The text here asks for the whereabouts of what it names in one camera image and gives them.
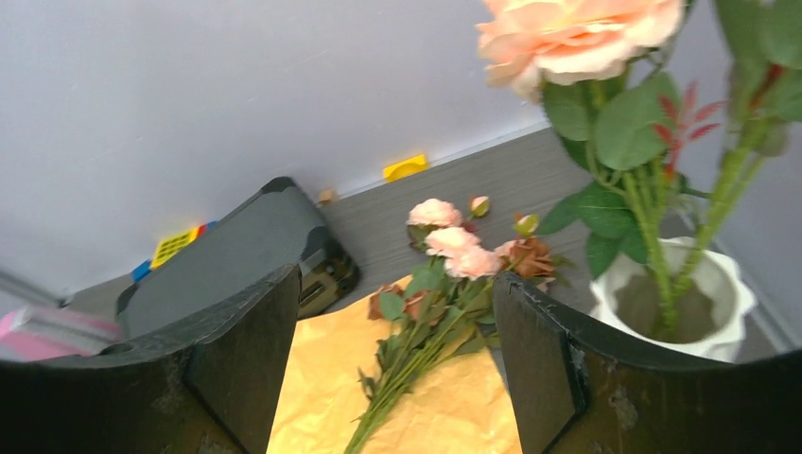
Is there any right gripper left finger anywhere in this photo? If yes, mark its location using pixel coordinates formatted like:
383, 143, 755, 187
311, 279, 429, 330
1, 266, 302, 453

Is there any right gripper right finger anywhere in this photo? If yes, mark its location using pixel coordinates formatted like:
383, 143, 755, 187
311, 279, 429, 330
493, 271, 801, 453

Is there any orange flower bouquet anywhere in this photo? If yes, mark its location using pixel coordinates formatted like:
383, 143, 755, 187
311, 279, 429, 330
266, 275, 524, 454

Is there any remaining flower bunch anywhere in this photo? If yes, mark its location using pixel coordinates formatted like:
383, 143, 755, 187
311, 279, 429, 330
344, 196, 572, 453

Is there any peach rose stem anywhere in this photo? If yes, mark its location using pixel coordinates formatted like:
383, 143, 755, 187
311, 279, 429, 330
477, 1, 710, 330

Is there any pink rose stem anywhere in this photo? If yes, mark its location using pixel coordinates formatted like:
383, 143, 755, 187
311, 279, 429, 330
671, 1, 801, 298

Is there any white ribbed vase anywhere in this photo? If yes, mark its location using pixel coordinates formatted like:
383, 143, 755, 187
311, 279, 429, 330
590, 250, 757, 363

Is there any yellow toy block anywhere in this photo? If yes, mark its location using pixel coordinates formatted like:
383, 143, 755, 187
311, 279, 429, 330
149, 227, 201, 270

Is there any red blue toy block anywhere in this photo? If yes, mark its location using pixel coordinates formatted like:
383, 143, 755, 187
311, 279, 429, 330
196, 220, 217, 237

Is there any dark grey hard case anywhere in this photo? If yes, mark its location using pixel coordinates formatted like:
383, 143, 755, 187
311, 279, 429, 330
116, 176, 360, 338

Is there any small yellow toy piece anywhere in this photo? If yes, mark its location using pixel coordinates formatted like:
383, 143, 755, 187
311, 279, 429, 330
382, 154, 429, 183

